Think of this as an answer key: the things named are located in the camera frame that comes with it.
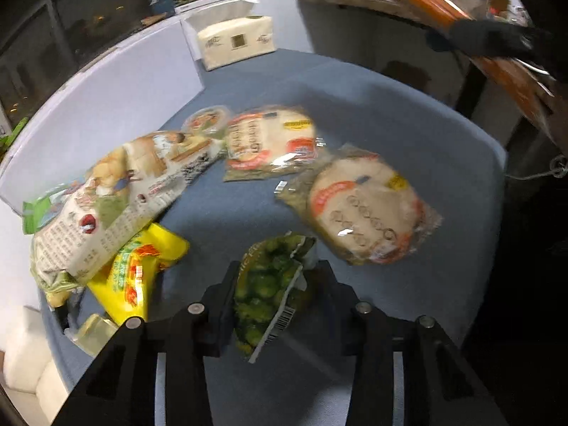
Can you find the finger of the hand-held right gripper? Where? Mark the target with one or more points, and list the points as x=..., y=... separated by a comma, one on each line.
x=483, y=37

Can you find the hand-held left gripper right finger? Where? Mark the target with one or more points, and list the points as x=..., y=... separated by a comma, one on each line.
x=337, y=310

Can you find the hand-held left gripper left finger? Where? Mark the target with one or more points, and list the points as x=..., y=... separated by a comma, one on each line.
x=217, y=315

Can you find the green pea snack packet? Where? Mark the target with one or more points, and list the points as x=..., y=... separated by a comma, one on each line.
x=262, y=293

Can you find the yellow snack bag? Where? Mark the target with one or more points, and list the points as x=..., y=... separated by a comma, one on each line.
x=133, y=275

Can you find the round flatbread packet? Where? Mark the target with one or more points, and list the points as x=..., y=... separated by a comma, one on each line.
x=364, y=204
x=266, y=142

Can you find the white cardboard box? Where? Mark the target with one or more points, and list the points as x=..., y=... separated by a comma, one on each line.
x=111, y=111

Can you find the clear plastic packet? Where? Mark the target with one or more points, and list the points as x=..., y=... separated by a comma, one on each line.
x=95, y=333

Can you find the large beige snack bag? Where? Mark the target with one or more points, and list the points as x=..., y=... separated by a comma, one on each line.
x=124, y=186

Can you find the pale green snack bag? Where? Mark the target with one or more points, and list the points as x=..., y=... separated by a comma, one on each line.
x=55, y=290

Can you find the small round snack cup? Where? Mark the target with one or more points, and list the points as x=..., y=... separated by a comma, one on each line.
x=205, y=120

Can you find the white leather chair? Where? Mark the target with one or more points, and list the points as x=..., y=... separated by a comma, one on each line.
x=22, y=364

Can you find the bright green white packet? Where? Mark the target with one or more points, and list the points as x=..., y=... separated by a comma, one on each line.
x=33, y=215

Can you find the beige tissue pack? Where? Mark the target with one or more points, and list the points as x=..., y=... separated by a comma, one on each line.
x=235, y=42

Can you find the dark blue box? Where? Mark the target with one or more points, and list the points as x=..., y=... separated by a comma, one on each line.
x=162, y=2

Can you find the black framed window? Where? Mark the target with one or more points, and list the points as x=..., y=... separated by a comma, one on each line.
x=66, y=17

